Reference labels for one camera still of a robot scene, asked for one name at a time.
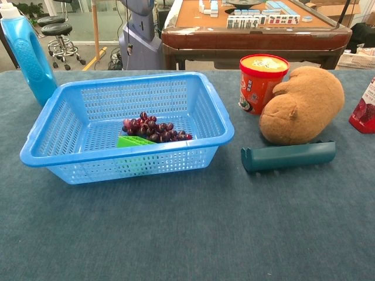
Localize purple grape bunch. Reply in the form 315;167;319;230
122;111;193;143

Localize green plastic scraper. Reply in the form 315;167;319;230
116;135;158;149

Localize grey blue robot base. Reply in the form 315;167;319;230
118;0;165;71

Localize blue perforated plastic basket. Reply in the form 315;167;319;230
19;71;235;185

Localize teal table cloth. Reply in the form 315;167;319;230
0;69;375;281

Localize red instant noodle cup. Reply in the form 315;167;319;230
238;54;290;115

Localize dark green plastic holder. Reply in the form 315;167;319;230
240;140;336;174

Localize brown mahjong table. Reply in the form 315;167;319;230
161;0;353;71

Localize brown plush capybara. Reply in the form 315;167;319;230
258;66;346;146

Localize stacked mahjong tiles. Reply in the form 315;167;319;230
199;0;219;15

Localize face-up mahjong tile row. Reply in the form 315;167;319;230
226;14;301;29

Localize wooden pole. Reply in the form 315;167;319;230
91;0;101;62

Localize black round dish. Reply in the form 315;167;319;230
225;0;264;8

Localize long blue mahjong tile row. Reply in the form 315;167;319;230
265;0;294;15

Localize black stool with chrome base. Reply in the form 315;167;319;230
40;22;87;71
37;16;66;27

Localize red snack packet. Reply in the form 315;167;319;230
348;76;375;135

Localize blue detergent bottle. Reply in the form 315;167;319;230
0;2;59;107

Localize white plastic crate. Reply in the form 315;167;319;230
336;52;375;70

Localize cardboard box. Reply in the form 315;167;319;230
318;2;362;17

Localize black bag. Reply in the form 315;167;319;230
347;22;375;53

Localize green potted plant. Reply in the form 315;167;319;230
13;2;45;18

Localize black hanging cable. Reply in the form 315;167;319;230
125;0;134;56

